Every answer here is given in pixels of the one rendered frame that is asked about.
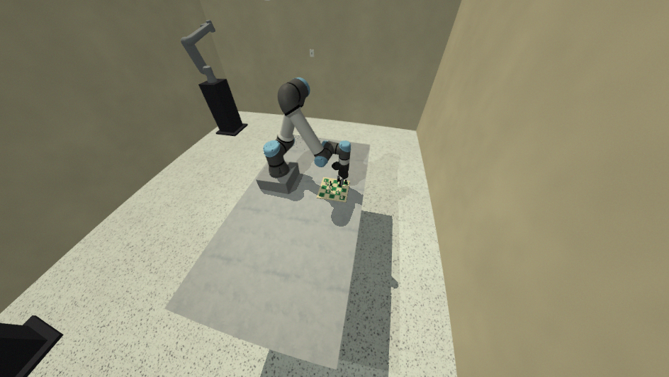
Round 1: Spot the green and cream chessboard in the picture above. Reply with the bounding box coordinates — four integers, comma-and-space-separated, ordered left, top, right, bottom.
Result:
317, 177, 350, 203

